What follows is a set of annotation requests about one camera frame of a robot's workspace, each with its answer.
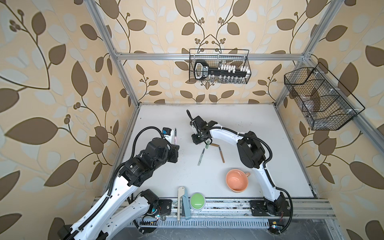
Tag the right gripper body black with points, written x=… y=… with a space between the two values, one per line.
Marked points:
x=197 y=138

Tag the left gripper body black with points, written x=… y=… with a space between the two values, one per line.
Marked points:
x=170 y=156

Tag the green pen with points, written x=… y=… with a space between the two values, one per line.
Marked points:
x=201 y=157

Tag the pink pen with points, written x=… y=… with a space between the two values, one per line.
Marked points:
x=175 y=136

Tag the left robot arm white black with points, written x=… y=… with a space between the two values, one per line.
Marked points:
x=103 y=221

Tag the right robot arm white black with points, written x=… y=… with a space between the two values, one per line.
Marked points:
x=254 y=154

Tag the orange pen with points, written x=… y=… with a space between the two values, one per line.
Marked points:
x=221 y=153

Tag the beige blue flat tool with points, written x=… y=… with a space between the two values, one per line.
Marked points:
x=183 y=204

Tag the black white remote tool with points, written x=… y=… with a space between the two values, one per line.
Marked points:
x=202 y=70

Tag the peach ceramic mug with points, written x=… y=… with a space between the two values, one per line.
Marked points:
x=237 y=180

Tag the green round button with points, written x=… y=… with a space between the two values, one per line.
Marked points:
x=197 y=201

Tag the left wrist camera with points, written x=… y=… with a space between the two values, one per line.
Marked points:
x=168 y=134

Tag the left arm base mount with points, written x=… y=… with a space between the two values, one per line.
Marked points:
x=161 y=207

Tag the rear black wire basket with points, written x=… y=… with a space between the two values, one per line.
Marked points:
x=235 y=56

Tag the black wire basket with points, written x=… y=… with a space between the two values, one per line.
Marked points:
x=324 y=100
x=235 y=56

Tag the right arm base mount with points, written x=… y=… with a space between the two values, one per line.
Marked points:
x=278 y=209

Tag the right black wire basket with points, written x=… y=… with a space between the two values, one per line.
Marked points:
x=324 y=100

